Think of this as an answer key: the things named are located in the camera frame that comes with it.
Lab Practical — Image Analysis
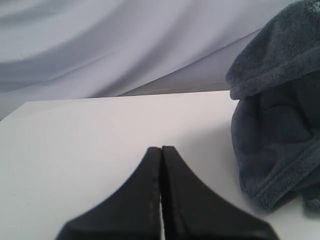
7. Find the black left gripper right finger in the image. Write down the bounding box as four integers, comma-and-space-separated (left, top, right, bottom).
161, 146, 279, 240

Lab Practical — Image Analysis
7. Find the grey fleece towel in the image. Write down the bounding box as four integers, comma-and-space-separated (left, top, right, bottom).
225, 0, 320, 211

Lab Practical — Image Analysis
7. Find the grey backdrop curtain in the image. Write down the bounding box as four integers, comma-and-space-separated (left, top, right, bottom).
0, 0, 290, 118

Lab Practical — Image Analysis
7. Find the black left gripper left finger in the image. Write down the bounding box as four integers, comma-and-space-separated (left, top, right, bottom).
57, 147, 160, 240

